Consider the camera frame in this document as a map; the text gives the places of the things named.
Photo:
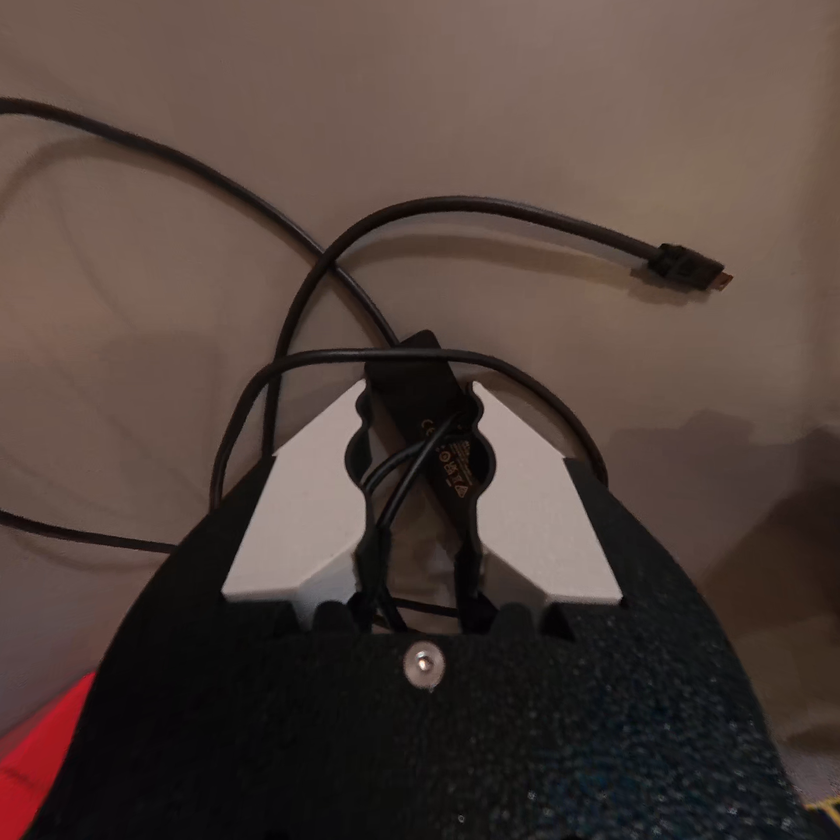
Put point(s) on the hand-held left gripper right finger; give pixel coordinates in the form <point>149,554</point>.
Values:
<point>538,525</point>

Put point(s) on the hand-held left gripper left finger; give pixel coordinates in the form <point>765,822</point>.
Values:
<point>295,525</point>

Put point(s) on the red plastic bin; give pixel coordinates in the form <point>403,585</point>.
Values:
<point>39,754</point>

